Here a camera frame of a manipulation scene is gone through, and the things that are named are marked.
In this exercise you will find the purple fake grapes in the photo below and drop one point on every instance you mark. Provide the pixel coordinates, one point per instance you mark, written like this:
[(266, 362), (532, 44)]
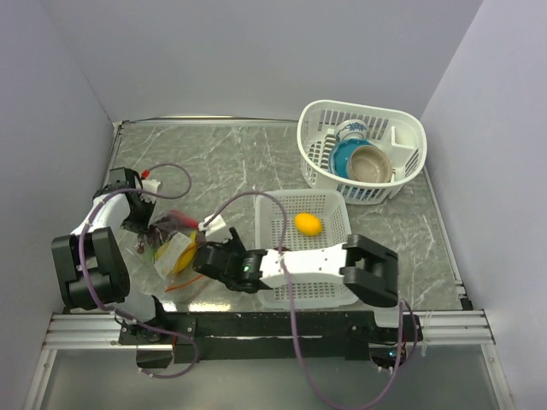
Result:
[(159, 232)]

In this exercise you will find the red fake pepper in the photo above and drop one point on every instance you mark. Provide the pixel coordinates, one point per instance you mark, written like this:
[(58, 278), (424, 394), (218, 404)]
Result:
[(183, 219)]

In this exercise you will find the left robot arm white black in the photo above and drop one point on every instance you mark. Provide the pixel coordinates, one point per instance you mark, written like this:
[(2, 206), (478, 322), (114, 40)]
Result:
[(90, 255)]

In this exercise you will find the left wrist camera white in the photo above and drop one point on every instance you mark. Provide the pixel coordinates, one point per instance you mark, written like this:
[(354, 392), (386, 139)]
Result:
[(151, 187)]

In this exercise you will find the teal bowl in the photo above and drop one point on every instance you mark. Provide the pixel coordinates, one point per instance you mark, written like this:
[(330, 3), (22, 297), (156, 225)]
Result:
[(340, 155)]

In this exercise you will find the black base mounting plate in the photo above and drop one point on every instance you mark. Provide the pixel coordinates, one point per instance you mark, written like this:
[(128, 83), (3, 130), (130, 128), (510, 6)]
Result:
[(352, 335)]

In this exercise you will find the white oval dish rack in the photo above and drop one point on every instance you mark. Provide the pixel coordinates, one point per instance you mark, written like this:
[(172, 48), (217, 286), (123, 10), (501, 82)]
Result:
[(398, 134)]

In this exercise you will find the beige bowl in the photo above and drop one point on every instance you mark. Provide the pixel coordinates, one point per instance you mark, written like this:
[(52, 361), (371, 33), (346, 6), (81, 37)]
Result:
[(369, 164)]

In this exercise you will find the clear zip top bag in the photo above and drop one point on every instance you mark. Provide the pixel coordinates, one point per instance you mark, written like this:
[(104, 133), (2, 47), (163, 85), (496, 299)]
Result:
[(181, 280)]

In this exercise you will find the blue white porcelain cup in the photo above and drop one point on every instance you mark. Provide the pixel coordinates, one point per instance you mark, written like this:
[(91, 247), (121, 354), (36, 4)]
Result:
[(351, 129)]

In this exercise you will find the white perforated rectangular basket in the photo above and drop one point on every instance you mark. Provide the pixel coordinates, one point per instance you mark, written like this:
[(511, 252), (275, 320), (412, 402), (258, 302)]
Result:
[(325, 205)]

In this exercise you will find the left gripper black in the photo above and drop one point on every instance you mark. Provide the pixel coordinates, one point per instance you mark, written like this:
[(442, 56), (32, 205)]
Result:
[(141, 226)]

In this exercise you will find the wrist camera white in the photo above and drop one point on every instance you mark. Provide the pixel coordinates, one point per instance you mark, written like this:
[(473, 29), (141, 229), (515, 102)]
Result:
[(214, 229), (151, 187)]

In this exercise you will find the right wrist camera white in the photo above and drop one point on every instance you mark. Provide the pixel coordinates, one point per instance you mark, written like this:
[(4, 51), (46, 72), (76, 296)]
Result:
[(214, 229)]

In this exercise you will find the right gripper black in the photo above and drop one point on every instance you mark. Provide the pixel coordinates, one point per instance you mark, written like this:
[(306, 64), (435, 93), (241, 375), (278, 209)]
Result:
[(233, 242)]

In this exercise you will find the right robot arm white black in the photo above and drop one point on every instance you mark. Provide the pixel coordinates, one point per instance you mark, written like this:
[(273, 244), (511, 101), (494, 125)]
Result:
[(356, 270)]

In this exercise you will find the yellow fake banana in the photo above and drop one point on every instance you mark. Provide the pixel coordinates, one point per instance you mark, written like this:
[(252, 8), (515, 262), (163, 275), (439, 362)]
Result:
[(175, 255)]

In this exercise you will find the aluminium frame rail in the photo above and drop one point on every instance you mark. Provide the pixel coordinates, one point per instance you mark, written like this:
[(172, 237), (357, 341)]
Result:
[(100, 331)]

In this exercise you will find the yellow fake lemon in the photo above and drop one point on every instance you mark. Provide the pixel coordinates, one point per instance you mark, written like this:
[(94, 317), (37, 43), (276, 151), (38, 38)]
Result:
[(308, 224)]

